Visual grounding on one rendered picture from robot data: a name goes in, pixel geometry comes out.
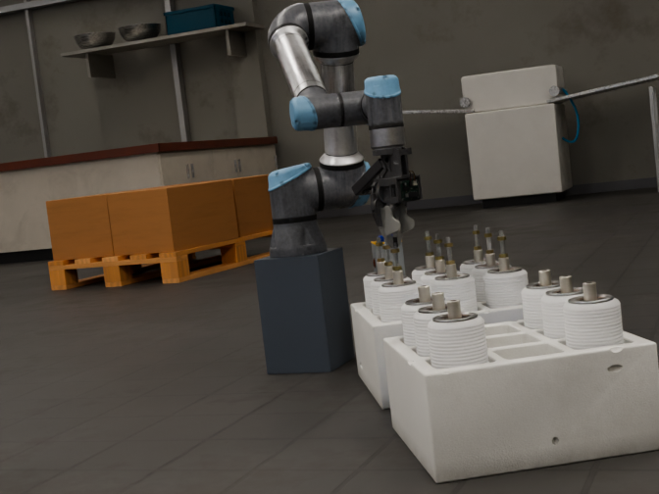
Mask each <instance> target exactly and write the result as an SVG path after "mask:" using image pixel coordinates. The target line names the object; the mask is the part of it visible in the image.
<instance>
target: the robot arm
mask: <svg viewBox="0 0 659 494"><path fill-rule="evenodd" d="M365 43H366V29H365V24H364V19H363V16H362V13H361V10H360V8H359V6H358V4H357V3H356V2H355V1H353V0H332V1H321V2H310V3H297V4H293V5H290V6H288V7H286V8H285V9H283V10H282V11H281V12H279V13H278V14H277V16H276V17H275V18H274V20H273V21H272V23H271V26H270V28H269V32H268V44H269V47H270V50H271V52H272V54H273V55H274V56H275V57H276V58H277V59H278V60H279V63H280V65H281V68H282V70H283V73H284V76H285V78H286V81H287V83H288V86H289V89H290V91H291V94H292V96H293V98H292V99H291V100H290V103H289V113H290V119H291V124H292V126H293V128H294V129H295V130H298V131H301V130H309V131H313V130H315V129H322V128H323V129H324V141H325V154H324V155H323V156H322V157H321V158H320V166H319V167H315V168H312V166H311V164H310V163H305V164H300V165H296V166H292V167H288V168H284V169H280V170H277V171H273V172H271V173H270V174H269V177H268V182H269V189H268V191H269V193H270V201H271V209H272V218H273V226H274V229H273V234H272V239H271V245H270V257H271V258H288V257H298V256H306V255H312V254H318V253H323V252H326V251H327V250H328V248H327V242H326V241H325V238H324V236H323V234H322V232H321V230H320V227H319V225H318V222H317V213H316V212H319V211H327V210H335V209H343V208H353V207H357V206H362V205H364V204H366V203H367V201H368V200H369V198H370V196H371V211H372V215H373V217H374V220H375V222H376V224H377V226H378V227H379V229H380V233H381V235H382V236H383V238H384V239H385V241H386V242H387V244H388V245H389V246H390V248H394V243H395V242H396V244H397V245H396V246H397V247H399V246H400V243H401V241H402V237H403V233H404V232H406V231H408V230H410V229H413V228H414V226H415V221H414V220H413V219H412V218H410V217H409V216H408V215H407V211H406V206H407V202H411V201H416V200H420V199H423V195H422V186H421V178H420V175H419V174H416V175H415V174H414V172H413V171H409V166H408V157H407V155H408V154H412V149H411V148H405V147H403V145H405V144H406V141H405V132H404V122H403V112H402V103H401V89H400V86H399V80H398V77H397V76H396V75H393V74H390V75H379V76H373V77H368V78H366V79H365V82H364V84H365V89H364V90H360V91H355V82H354V60H355V58H356V57H357V56H358V55H359V46H362V45H364V44H365ZM309 50H313V55H314V57H315V58H316V59H317V60H318V61H319V62H320V70H321V76H320V75H319V72H318V70H317V68H316V65H315V63H314V61H313V58H312V56H311V54H310V51H309ZM360 124H368V125H369V134H370V143H371V148H372V149H374V150H373V157H374V156H380V159H377V161H376V162H375V163H374V164H373V165H372V166H371V167H370V165H369V163H368V162H365V161H364V157H363V156H362V155H361V154H360V153H359V152H358V149H357V126H356V125H360ZM411 172H413V173H411ZM409 173H410V174H409ZM419 188H420V191H419ZM371 193H372V194H371ZM387 203H390V204H391V205H393V204H394V205H393V206H392V208H390V206H385V205H386V204H387ZM391 234H392V235H391Z"/></svg>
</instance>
